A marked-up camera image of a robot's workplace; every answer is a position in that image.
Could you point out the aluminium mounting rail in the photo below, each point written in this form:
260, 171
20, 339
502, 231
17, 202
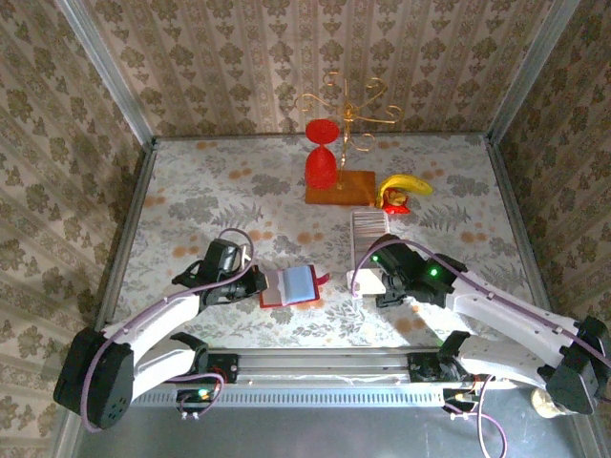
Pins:
324, 365

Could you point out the red hourglass-shaped ornament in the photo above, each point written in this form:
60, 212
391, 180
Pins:
321, 167

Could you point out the aluminium table side rail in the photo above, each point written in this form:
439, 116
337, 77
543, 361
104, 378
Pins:
510, 200
135, 205

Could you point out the white card tray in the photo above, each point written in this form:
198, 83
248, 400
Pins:
367, 214

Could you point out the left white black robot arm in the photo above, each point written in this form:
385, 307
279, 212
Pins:
157, 315

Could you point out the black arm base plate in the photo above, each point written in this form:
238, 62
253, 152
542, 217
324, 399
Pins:
420, 368
226, 369

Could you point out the stack of credit cards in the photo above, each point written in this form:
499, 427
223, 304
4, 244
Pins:
368, 224

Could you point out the glass jar black lid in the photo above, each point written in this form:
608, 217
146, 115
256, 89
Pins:
541, 404

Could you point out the red yellow toy figure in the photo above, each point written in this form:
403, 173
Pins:
393, 201

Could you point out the aluminium corner post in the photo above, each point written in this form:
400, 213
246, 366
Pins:
531, 71
109, 71

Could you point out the yellow banana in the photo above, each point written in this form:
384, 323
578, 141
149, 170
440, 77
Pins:
406, 183

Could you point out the small connector board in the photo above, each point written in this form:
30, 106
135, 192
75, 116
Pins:
191, 396
453, 397

